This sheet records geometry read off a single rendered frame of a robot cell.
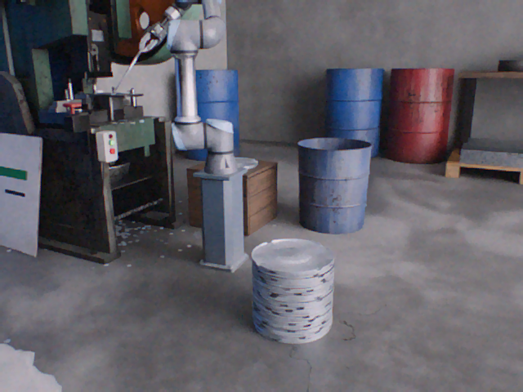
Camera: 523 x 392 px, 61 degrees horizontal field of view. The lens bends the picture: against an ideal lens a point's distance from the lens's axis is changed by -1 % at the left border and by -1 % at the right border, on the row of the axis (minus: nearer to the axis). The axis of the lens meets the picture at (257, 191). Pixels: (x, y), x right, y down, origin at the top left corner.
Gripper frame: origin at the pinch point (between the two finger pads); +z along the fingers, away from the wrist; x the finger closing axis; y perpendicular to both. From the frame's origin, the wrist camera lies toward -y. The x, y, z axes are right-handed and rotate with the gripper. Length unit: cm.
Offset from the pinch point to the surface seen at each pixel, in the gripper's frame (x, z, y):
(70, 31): -28.1, 17.3, 0.4
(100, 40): -15.9, 9.3, -14.8
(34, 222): 17, 100, -4
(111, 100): 5.8, 28.7, -4.4
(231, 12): 82, -160, -307
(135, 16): -9.6, -17.7, -42.2
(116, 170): 31, 55, -7
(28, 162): -3, 79, -13
